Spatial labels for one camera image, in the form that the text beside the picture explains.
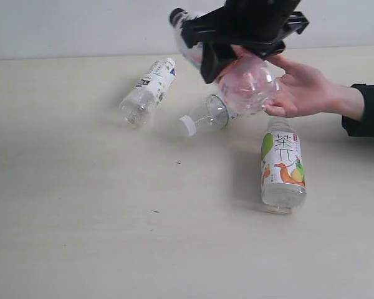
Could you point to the tea bottle camel label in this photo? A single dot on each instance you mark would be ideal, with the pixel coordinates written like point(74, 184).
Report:
point(283, 187)

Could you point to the black cap clear bottle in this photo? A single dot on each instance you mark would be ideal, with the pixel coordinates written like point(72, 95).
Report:
point(246, 84)

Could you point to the white cap green label bottle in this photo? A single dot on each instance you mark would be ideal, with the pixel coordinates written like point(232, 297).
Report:
point(212, 115)

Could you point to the white blue label bottle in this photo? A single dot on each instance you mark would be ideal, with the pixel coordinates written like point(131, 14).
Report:
point(138, 106)

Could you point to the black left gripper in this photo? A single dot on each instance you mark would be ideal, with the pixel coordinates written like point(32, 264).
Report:
point(259, 26)

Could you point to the black sleeved forearm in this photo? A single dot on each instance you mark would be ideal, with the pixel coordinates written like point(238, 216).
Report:
point(364, 127)

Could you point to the person's open right hand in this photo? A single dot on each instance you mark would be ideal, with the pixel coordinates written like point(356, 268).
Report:
point(304, 90)

